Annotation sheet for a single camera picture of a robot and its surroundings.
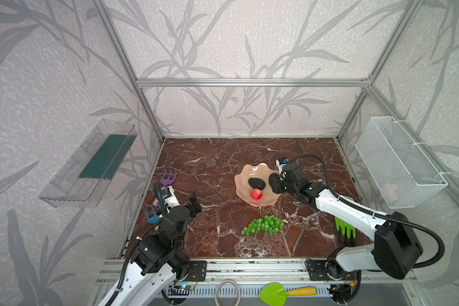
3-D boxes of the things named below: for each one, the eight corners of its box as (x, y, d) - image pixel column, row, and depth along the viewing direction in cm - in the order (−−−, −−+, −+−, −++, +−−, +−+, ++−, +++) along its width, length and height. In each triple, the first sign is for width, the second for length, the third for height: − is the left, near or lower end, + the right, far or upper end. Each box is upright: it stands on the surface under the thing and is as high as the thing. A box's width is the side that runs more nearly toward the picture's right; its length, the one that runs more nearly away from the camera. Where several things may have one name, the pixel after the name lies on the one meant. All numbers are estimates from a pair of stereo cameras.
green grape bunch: (242, 235, 85) (242, 230, 80) (242, 219, 89) (242, 215, 85) (282, 235, 85) (284, 230, 80) (280, 219, 89) (282, 215, 85)
